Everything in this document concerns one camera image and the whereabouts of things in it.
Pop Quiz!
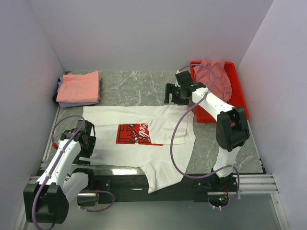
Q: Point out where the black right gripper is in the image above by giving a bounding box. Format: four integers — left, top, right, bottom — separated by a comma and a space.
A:
164, 83, 189, 106

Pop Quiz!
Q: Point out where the aluminium rail frame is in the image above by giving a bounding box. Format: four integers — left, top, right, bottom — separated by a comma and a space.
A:
14, 173, 288, 230

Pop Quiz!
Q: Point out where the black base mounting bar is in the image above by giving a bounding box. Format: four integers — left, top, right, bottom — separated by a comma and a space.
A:
77, 173, 239, 207

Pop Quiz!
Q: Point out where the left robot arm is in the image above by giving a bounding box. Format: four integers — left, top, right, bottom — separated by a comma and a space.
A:
23, 120, 96, 224

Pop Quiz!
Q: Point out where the red plastic bin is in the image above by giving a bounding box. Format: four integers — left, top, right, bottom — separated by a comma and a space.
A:
195, 62, 250, 123

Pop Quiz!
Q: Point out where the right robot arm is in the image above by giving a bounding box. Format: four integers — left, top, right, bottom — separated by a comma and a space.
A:
165, 70, 250, 191

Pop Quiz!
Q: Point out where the folded salmon pink t-shirt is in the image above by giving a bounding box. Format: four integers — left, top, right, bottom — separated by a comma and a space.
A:
56, 71, 100, 103

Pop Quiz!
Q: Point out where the crumpled pink t-shirt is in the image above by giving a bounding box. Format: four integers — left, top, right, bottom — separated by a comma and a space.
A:
193, 59, 232, 102

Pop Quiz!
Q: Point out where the folded lavender t-shirt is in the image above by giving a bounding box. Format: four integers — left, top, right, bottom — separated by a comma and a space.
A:
53, 77, 100, 108

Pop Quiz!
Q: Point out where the white Coca-Cola t-shirt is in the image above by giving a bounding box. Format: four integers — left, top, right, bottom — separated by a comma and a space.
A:
83, 105, 196, 188

